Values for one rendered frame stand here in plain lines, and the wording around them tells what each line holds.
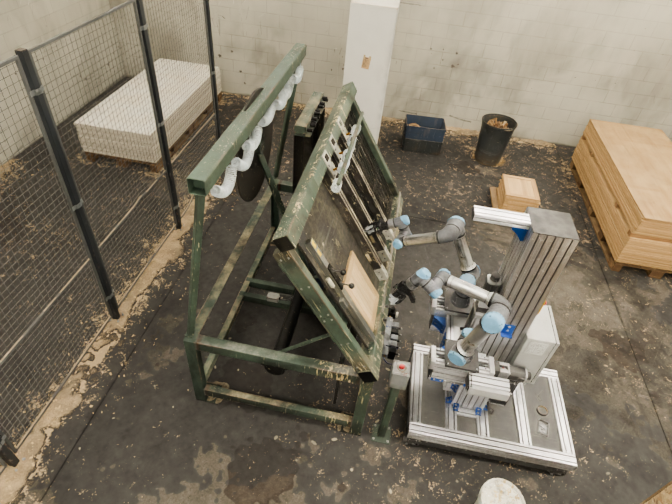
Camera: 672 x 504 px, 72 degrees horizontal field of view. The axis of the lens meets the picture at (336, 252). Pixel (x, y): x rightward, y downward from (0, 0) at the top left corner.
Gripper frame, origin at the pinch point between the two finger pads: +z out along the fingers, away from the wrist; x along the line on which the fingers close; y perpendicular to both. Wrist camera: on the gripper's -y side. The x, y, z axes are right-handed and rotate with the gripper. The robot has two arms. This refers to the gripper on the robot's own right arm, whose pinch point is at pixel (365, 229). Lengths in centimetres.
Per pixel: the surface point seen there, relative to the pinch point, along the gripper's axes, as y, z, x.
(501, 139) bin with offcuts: -385, -98, 90
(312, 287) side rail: 105, 3, -20
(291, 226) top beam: 103, -2, -59
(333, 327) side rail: 99, 7, 14
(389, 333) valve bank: 41, 1, 71
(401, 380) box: 89, -15, 74
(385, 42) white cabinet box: -325, 0, -99
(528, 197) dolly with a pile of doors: -256, -115, 130
